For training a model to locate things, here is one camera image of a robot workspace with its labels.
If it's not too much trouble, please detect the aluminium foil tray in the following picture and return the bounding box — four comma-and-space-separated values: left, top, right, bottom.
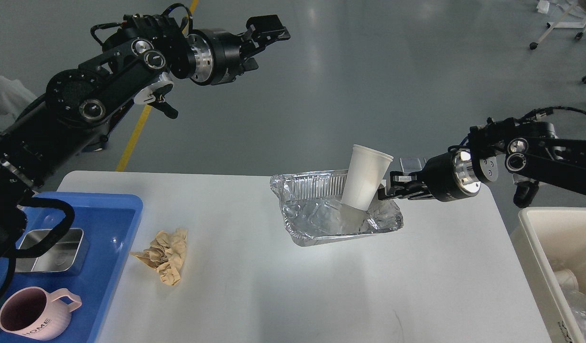
269, 170, 404, 247

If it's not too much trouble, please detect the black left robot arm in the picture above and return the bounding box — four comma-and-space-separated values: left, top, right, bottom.
0, 3, 290, 299

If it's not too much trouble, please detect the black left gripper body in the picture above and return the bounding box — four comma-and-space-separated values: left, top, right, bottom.
188, 29, 247, 86

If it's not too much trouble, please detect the white bin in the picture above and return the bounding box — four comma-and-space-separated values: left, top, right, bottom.
510, 208, 586, 343

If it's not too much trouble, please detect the white paper cup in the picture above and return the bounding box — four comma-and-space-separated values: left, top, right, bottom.
341, 145, 394, 211

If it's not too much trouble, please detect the person in grey trousers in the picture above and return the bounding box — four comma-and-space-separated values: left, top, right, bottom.
0, 75, 37, 130

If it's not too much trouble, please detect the brown paper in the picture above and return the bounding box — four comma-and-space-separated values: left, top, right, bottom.
129, 228, 188, 286

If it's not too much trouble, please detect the square steel container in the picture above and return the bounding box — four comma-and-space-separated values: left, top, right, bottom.
15, 228, 89, 276

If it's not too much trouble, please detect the white wheeled frame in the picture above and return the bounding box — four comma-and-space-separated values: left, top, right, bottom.
528, 0, 586, 50

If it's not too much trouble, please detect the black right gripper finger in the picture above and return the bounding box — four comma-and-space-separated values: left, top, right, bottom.
377, 186, 434, 201
390, 171, 426, 187

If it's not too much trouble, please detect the pink mug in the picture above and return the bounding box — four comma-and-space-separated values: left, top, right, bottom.
0, 286, 82, 341

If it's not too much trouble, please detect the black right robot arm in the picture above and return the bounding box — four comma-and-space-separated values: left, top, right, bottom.
376, 106, 586, 209

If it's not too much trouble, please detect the blue plastic tray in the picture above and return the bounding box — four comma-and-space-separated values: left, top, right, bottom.
2, 192, 143, 343

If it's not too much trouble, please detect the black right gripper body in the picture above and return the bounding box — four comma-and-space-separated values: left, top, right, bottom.
421, 150, 481, 202

